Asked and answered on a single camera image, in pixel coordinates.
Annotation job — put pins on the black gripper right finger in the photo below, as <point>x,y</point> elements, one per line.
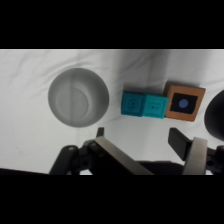
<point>191,151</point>

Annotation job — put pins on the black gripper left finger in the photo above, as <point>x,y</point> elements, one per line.
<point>115,155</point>

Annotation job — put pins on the grey bowl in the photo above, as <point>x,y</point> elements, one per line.
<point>78,97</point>

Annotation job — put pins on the black round object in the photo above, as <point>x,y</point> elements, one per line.
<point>216,116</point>

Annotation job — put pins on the wooden block with blue dot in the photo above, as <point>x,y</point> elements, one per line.
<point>184,103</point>

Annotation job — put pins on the dark teal toy block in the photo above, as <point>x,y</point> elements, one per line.
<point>132,103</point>

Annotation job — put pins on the light teal toy block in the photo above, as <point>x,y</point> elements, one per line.
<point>155,106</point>

